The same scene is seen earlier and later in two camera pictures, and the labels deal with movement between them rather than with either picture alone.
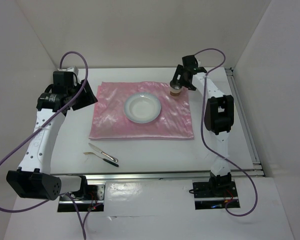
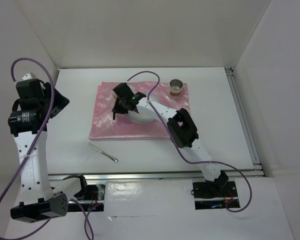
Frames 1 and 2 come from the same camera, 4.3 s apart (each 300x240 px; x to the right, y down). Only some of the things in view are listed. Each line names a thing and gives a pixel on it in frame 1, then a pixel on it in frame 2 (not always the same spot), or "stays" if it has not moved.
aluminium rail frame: x=249 y=134 stays
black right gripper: x=180 y=70 → x=118 y=109
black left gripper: x=89 y=98 → x=61 y=101
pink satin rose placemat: x=110 y=121 stays
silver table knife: x=103 y=153 stays
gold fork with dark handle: x=106 y=160 → x=114 y=114
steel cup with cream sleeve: x=175 y=88 stays
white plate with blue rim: x=142 y=108 stays
